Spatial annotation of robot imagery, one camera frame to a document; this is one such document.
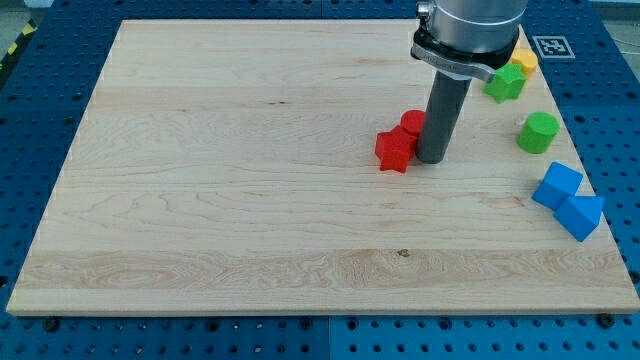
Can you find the light wooden board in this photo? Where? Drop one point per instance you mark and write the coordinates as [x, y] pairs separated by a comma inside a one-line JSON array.
[[228, 168]]

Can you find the white fiducial marker tag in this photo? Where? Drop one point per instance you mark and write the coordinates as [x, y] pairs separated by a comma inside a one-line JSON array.
[[553, 47]]

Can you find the green cylinder block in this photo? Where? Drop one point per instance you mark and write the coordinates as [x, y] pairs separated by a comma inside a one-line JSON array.
[[538, 132]]

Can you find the blue cube block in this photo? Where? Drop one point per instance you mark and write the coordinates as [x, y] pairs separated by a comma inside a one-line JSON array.
[[558, 183]]

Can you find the red star block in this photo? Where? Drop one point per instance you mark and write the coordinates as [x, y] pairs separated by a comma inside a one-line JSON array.
[[395, 148]]

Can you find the yellow cylinder block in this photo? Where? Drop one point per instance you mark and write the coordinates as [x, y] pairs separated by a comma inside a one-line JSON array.
[[527, 59]]

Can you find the red cylinder block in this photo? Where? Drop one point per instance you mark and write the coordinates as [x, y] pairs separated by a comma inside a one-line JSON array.
[[412, 121]]

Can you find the green star block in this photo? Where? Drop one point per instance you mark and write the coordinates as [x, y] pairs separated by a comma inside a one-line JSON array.
[[507, 84]]

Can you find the blue triangular prism block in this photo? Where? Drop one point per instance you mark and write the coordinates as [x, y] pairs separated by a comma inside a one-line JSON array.
[[580, 215]]

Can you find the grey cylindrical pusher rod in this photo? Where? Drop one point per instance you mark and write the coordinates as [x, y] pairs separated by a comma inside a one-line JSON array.
[[442, 112]]

